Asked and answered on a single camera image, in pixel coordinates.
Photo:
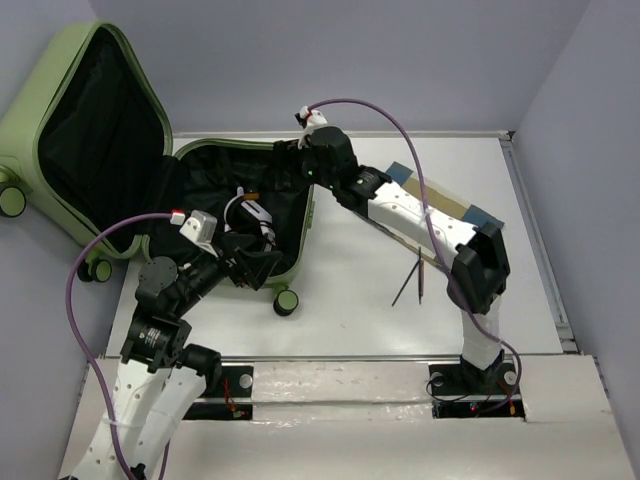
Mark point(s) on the dark red chopstick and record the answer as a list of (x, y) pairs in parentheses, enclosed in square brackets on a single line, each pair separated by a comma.
[(420, 280)]

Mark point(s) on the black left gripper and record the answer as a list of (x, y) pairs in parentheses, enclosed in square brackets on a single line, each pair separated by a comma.
[(255, 267)]

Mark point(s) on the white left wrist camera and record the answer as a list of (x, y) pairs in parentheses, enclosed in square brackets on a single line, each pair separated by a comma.
[(199, 228)]

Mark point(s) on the blue tan cloth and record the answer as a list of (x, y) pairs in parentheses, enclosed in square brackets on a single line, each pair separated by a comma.
[(450, 200)]

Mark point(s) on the black chopstick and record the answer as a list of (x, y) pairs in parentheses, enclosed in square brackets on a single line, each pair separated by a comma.
[(414, 268)]

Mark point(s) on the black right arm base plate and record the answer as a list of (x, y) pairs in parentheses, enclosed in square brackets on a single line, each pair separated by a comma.
[(453, 398)]

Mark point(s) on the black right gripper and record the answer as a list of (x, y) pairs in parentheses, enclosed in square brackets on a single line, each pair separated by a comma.
[(289, 148)]

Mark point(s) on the black white headphones with cable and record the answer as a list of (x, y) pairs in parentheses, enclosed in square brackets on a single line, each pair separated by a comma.
[(243, 214)]

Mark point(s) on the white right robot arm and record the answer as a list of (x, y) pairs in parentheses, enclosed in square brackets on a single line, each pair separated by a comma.
[(473, 258)]

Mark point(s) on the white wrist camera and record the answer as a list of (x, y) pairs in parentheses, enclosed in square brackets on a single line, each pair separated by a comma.
[(309, 120), (199, 228)]

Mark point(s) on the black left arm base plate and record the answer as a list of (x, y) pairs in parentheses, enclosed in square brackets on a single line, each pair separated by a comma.
[(229, 400)]

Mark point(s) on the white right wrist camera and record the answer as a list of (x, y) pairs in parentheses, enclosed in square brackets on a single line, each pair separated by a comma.
[(309, 120)]

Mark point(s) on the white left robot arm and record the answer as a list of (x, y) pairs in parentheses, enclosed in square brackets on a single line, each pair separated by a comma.
[(160, 373)]

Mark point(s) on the green hard-shell suitcase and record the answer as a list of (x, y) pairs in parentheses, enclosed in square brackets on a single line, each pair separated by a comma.
[(88, 143)]

